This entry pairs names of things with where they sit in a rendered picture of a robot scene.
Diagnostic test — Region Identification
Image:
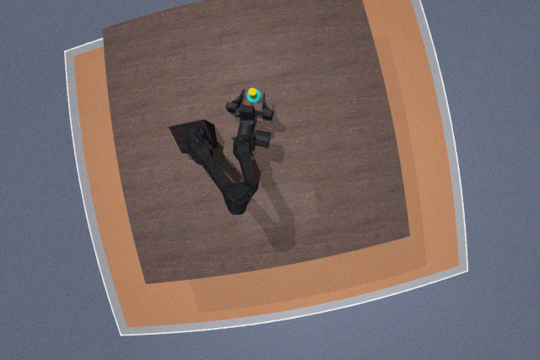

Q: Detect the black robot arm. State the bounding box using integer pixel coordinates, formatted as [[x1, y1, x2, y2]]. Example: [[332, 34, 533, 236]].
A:
[[185, 105, 272, 215]]

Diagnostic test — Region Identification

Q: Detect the cyan circle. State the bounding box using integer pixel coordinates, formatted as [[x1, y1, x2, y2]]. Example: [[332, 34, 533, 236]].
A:
[[246, 90, 261, 103]]

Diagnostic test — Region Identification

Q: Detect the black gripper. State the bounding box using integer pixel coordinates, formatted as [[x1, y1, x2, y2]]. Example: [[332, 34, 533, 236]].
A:
[[226, 90, 273, 129]]

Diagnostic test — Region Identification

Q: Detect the yellow cylinder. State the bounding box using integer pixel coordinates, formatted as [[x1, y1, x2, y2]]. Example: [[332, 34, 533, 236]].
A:
[[248, 88, 257, 99]]

